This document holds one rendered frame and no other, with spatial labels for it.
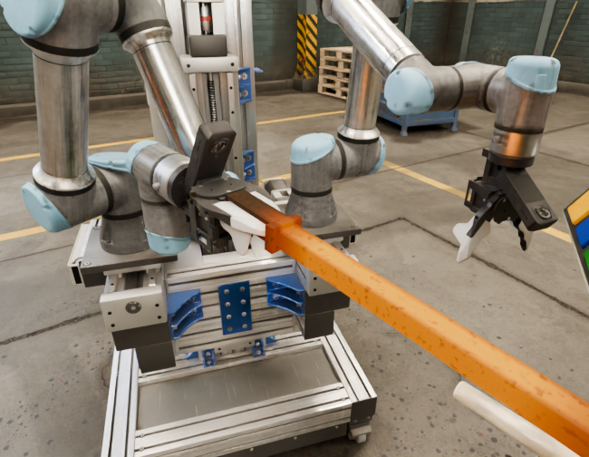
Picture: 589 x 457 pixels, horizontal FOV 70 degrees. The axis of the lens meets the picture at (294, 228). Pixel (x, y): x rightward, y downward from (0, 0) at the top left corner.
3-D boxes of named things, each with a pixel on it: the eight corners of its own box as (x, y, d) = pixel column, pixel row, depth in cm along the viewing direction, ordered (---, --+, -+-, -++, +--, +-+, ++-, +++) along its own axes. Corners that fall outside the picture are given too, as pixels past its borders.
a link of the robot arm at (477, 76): (429, 61, 76) (475, 68, 67) (476, 58, 80) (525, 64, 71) (422, 105, 79) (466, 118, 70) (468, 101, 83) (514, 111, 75)
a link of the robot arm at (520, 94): (528, 53, 70) (576, 59, 63) (512, 120, 75) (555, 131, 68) (493, 55, 67) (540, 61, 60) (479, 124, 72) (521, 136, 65)
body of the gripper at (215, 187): (257, 238, 61) (212, 209, 69) (256, 182, 57) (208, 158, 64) (212, 256, 56) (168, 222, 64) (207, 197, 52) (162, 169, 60)
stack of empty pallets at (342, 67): (315, 92, 764) (316, 47, 730) (353, 87, 804) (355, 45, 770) (359, 103, 669) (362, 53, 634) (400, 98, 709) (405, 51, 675)
